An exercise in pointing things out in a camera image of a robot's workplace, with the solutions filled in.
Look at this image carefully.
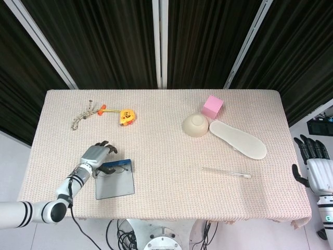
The yellow tape measure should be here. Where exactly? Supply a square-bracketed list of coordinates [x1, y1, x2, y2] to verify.
[104, 109, 136, 127]

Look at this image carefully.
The white frame post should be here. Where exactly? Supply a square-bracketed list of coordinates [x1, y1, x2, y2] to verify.
[152, 0, 169, 89]
[223, 0, 274, 89]
[10, 0, 78, 89]

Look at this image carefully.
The braided beige rope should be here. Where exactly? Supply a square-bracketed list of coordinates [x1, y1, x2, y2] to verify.
[70, 99, 97, 130]

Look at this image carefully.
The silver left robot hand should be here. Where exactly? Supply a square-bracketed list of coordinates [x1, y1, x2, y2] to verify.
[80, 140, 118, 179]

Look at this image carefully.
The beige upturned bowl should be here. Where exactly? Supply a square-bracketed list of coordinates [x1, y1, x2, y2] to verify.
[182, 113, 209, 138]

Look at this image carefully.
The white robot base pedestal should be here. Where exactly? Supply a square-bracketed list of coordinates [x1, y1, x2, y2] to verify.
[127, 218, 201, 250]

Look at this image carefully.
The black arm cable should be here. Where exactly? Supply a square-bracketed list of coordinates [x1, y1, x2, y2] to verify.
[67, 179, 104, 250]

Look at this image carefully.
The pink foam cube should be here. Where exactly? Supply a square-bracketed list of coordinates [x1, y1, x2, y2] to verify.
[201, 95, 224, 120]

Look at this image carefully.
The black pleated curtain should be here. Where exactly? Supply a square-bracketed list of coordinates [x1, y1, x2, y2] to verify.
[0, 0, 333, 146]

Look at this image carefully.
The grey clear plastic pouch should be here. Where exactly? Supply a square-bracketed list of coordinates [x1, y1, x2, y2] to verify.
[95, 158, 136, 201]

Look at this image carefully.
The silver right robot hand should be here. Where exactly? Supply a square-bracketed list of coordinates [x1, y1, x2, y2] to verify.
[291, 134, 333, 195]

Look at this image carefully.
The black equipment with screens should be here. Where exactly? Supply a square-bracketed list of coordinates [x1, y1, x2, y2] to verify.
[306, 111, 333, 136]

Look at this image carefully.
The black cable bundle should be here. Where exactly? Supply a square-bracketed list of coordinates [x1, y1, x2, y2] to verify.
[191, 220, 220, 250]
[106, 219, 140, 250]

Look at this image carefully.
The clear glass test tube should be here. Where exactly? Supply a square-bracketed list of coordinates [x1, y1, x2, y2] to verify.
[202, 167, 252, 179]

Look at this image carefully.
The white shoe insole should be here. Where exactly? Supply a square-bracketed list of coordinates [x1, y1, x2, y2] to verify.
[209, 120, 267, 160]

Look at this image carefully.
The table with beige tablecloth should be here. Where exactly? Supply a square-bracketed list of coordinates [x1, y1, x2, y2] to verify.
[13, 89, 312, 230]

